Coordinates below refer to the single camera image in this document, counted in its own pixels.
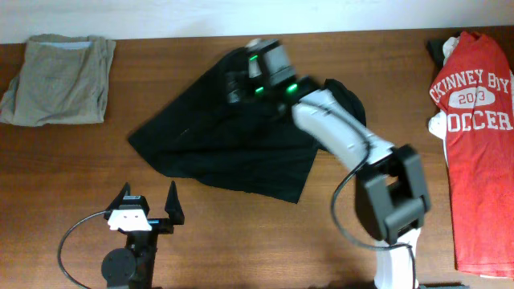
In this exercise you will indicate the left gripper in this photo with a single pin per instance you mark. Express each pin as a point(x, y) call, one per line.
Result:
point(173, 207)

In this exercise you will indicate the dark garment at table corner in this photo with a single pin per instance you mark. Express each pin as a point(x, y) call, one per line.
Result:
point(435, 50)

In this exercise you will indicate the red soccer t-shirt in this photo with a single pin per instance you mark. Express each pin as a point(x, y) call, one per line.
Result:
point(475, 90)

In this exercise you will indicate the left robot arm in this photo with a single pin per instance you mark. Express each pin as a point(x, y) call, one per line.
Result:
point(132, 265)

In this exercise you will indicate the black shorts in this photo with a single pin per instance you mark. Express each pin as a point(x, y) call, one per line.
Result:
point(243, 145)

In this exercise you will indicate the folded khaki shorts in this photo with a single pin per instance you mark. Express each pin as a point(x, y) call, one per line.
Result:
point(63, 80)

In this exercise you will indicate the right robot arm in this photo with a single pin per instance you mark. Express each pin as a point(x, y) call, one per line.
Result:
point(391, 198)

